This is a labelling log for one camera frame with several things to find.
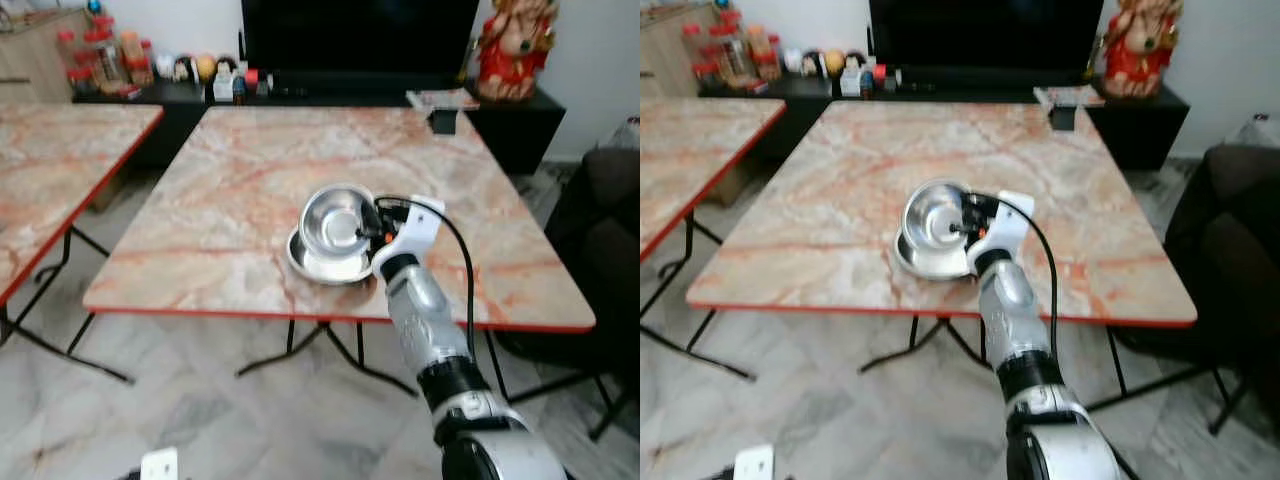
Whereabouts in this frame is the large shallow steel dish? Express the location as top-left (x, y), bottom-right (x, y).
top-left (286, 225), bottom-right (389, 287)
top-left (892, 224), bottom-right (988, 282)

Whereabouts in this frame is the big red robed figurine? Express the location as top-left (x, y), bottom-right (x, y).
top-left (475, 0), bottom-right (560, 104)
top-left (1099, 0), bottom-right (1184, 100)

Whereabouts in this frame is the black television console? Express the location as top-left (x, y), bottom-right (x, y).
top-left (72, 78), bottom-right (567, 177)
top-left (698, 74), bottom-right (1192, 172)

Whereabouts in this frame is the small steel bowl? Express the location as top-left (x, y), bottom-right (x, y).
top-left (299, 184), bottom-right (380, 259)
top-left (902, 179), bottom-right (978, 253)

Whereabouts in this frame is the dark brown sofa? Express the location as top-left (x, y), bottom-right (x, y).
top-left (494, 147), bottom-right (641, 403)
top-left (1113, 144), bottom-right (1280, 403)

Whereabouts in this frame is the red and white magazine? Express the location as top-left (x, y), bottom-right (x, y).
top-left (406, 88), bottom-right (482, 112)
top-left (1032, 85), bottom-right (1107, 109)

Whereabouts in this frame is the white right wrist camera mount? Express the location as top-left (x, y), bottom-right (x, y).
top-left (372, 196), bottom-right (447, 282)
top-left (965, 189), bottom-right (1037, 277)

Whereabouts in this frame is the light wooden cabinet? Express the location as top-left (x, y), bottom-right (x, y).
top-left (0, 8), bottom-right (92, 104)
top-left (640, 3), bottom-right (717, 99)

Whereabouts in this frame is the black flat television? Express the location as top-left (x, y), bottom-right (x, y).
top-left (240, 0), bottom-right (482, 78)
top-left (867, 0), bottom-right (1107, 74)

